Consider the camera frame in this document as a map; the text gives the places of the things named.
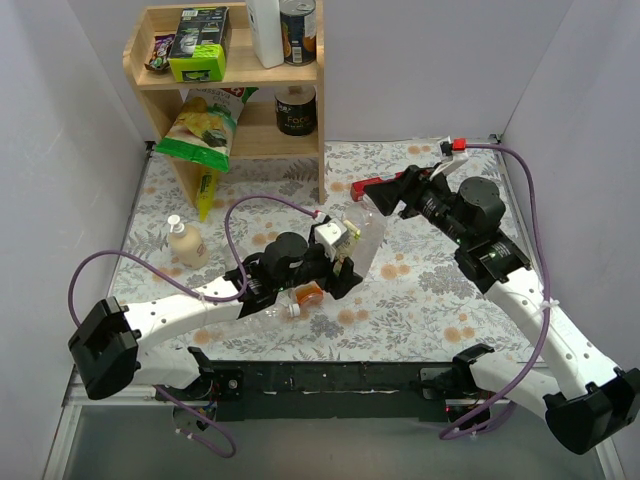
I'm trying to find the orange juice bottle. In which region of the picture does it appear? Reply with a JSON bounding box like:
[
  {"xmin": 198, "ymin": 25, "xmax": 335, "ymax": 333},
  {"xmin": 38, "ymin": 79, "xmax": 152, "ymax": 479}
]
[{"xmin": 293, "ymin": 282, "xmax": 324, "ymax": 306}]

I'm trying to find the clear plastic bottle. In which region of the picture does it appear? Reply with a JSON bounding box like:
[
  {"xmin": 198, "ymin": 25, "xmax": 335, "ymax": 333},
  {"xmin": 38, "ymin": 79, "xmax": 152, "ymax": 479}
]
[{"xmin": 342, "ymin": 195, "xmax": 387, "ymax": 279}]

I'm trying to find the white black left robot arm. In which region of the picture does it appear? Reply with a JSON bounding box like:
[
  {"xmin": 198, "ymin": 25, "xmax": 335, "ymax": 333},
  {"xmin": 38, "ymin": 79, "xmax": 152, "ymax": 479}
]
[{"xmin": 68, "ymin": 232, "xmax": 363, "ymax": 400}]

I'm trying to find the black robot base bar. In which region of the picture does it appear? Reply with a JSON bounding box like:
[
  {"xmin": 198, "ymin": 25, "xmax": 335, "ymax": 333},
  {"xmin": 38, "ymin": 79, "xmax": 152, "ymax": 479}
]
[{"xmin": 154, "ymin": 344, "xmax": 494, "ymax": 424}]

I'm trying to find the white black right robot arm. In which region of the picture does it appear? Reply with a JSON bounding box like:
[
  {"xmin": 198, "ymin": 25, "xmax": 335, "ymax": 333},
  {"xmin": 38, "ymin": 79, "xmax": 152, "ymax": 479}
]
[{"xmin": 363, "ymin": 166, "xmax": 639, "ymax": 455}]

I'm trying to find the clear bottle lying flat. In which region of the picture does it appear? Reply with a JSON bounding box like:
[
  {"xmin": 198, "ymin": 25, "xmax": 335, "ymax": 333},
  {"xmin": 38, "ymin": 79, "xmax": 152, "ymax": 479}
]
[{"xmin": 192, "ymin": 301, "xmax": 301, "ymax": 346}]

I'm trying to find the beige soap pump bottle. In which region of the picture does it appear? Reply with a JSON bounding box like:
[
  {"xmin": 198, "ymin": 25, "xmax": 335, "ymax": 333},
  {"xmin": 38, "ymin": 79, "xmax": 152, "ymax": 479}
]
[{"xmin": 167, "ymin": 214, "xmax": 209, "ymax": 270}]

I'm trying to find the red toothpaste box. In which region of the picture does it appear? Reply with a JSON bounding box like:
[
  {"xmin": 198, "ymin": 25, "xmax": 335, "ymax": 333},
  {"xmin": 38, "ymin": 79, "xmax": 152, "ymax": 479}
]
[{"xmin": 349, "ymin": 171, "xmax": 406, "ymax": 202}]

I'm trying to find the yellow green snack packet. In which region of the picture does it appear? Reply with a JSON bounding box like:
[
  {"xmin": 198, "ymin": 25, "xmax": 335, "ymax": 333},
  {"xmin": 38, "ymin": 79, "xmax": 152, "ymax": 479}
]
[{"xmin": 196, "ymin": 168, "xmax": 218, "ymax": 223}]

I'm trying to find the black label jar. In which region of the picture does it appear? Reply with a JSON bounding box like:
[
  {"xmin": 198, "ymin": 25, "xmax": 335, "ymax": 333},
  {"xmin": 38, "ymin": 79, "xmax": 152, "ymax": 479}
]
[{"xmin": 274, "ymin": 85, "xmax": 317, "ymax": 136}]

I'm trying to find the green cassava chips bag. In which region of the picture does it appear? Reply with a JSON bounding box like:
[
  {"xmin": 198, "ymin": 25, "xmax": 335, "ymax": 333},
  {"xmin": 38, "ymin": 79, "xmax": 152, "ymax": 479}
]
[{"xmin": 156, "ymin": 87, "xmax": 258, "ymax": 173}]

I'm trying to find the tin can orange label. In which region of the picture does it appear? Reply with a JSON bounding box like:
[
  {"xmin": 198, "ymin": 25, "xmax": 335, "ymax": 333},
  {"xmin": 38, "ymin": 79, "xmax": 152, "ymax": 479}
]
[{"xmin": 279, "ymin": 0, "xmax": 317, "ymax": 66}]

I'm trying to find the white carton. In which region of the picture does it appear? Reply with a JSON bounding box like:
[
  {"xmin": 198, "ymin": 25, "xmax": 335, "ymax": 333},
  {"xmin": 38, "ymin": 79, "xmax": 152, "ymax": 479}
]
[{"xmin": 245, "ymin": 0, "xmax": 284, "ymax": 69}]

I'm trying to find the green black box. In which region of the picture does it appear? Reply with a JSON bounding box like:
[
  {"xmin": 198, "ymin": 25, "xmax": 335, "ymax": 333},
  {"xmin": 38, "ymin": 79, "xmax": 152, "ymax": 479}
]
[{"xmin": 169, "ymin": 6, "xmax": 231, "ymax": 83}]

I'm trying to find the purple candy packet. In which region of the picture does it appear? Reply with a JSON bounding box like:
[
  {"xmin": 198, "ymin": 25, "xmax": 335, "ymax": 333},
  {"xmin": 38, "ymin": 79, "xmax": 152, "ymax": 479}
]
[{"xmin": 144, "ymin": 34, "xmax": 175, "ymax": 73}]

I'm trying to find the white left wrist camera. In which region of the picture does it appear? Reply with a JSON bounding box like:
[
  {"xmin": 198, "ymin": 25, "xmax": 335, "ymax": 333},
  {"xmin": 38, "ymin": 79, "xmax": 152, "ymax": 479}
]
[{"xmin": 312, "ymin": 211, "xmax": 347, "ymax": 261}]

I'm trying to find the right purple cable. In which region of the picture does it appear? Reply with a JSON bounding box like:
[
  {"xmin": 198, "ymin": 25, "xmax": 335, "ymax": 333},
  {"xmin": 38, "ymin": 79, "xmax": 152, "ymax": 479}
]
[{"xmin": 438, "ymin": 142, "xmax": 553, "ymax": 441}]

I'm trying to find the aluminium table edge rail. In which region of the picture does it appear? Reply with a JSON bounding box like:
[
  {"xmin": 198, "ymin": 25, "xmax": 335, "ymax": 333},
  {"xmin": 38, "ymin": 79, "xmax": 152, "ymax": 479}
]
[{"xmin": 42, "ymin": 368, "xmax": 156, "ymax": 479}]

